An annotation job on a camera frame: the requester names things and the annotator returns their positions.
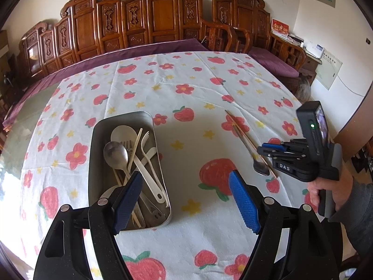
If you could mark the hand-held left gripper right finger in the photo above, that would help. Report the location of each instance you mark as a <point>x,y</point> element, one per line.
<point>243,201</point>

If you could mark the white plastic fork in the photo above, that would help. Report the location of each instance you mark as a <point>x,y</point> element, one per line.
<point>154,185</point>

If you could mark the wooden side table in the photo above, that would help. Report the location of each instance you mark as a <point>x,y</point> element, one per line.
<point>309,67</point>

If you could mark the metal fork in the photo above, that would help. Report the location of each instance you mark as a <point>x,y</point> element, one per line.
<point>127,148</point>

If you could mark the grey fluffy bundle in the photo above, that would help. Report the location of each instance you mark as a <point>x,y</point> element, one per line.
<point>303,90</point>

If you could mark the pale bamboo chopstick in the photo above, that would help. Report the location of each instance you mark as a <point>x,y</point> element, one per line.
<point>116,176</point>
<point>137,145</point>

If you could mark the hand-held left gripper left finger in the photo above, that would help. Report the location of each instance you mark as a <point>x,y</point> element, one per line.
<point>128,198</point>

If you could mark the white box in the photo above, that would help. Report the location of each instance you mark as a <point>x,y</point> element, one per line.
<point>316,51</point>

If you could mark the white plastic knife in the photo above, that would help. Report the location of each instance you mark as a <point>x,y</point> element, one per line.
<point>151,152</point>

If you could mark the round metal spoon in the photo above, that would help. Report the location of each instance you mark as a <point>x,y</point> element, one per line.
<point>116,154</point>

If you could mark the purple bench cushion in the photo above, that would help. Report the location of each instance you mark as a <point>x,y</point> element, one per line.
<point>96,61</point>

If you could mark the strawberry flower print tablecloth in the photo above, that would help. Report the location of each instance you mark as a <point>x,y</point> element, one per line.
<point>189,73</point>

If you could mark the white wall electrical panel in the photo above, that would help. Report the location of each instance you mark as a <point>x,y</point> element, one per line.
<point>329,70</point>

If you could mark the purple armchair cushion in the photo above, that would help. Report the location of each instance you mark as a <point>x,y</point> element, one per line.
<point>271,61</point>

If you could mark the slim metal spoon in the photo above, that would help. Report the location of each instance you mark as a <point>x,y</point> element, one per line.
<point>260,169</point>

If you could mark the person's right hand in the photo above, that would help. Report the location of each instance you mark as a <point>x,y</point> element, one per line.
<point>342,189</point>

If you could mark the person's right forearm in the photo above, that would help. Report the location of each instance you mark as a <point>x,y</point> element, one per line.
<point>361,210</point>

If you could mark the rose gold chopstick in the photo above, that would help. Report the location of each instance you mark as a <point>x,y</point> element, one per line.
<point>271,169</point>

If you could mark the metal tray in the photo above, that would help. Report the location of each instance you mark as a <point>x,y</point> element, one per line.
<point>97,151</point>

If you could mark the grey flat device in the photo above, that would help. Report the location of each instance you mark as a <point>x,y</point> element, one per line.
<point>295,40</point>

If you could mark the carved wooden armchair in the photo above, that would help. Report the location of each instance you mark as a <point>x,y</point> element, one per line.
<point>247,11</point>

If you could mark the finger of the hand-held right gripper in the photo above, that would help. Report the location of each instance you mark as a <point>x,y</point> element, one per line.
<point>272,145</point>
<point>268,151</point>

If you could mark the red gift box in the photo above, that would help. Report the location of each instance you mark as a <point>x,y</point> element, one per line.
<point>279,27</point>

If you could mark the large steel serving spoon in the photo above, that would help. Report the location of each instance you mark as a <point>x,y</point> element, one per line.
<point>123,134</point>

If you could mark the brown wooden door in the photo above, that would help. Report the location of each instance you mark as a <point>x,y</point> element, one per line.
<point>355,128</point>

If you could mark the carved wooden bench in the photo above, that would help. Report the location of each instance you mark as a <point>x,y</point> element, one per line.
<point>163,11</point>

